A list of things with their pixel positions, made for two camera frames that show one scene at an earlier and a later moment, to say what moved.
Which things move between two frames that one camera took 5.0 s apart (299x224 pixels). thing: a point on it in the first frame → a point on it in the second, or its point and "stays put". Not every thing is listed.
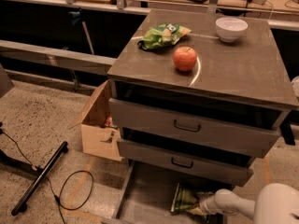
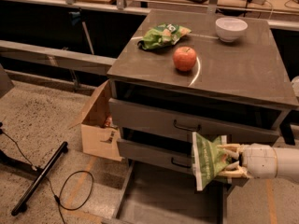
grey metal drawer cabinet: x=202 y=95 stays put
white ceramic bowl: x=229 y=29 stays put
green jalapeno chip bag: x=186 y=201 → x=206 y=160
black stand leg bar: x=37 y=179 stays put
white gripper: x=207 y=203 → x=258 y=161
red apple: x=185 y=58 stays put
